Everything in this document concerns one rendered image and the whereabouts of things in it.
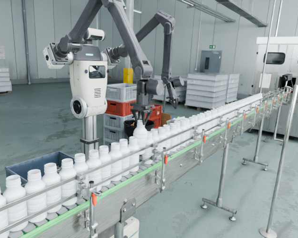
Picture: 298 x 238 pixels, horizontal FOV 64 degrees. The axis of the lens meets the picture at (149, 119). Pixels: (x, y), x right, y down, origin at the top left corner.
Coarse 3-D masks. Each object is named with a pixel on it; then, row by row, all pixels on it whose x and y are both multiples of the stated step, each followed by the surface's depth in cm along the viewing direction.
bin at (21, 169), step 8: (56, 152) 145; (32, 160) 134; (40, 160) 138; (48, 160) 142; (56, 160) 146; (72, 160) 139; (8, 168) 124; (16, 168) 127; (24, 168) 131; (32, 168) 135; (40, 168) 139; (8, 176) 122; (24, 176) 132
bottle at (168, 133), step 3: (165, 126) 133; (168, 126) 134; (165, 129) 134; (168, 129) 134; (165, 132) 134; (168, 132) 134; (168, 135) 134; (168, 141) 134; (168, 144) 135; (168, 147) 136; (168, 153) 137
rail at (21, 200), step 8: (248, 104) 256; (208, 120) 173; (192, 128) 153; (176, 144) 140; (136, 152) 110; (112, 160) 98; (144, 160) 116; (96, 168) 91; (128, 168) 107; (112, 176) 99; (24, 184) 77; (56, 184) 78; (96, 184) 93; (40, 192) 74; (16, 200) 68; (24, 200) 70; (64, 200) 82; (0, 208) 65; (48, 208) 77; (32, 216) 73; (16, 224) 69; (0, 232) 66
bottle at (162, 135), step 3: (159, 129) 129; (162, 129) 128; (159, 132) 129; (162, 132) 128; (159, 135) 129; (162, 135) 129; (165, 135) 130; (159, 138) 128; (162, 138) 128; (165, 141) 130; (159, 144) 129; (162, 144) 129; (165, 144) 130; (159, 147) 130; (162, 147) 130; (159, 150) 130; (162, 150) 130; (159, 156) 131
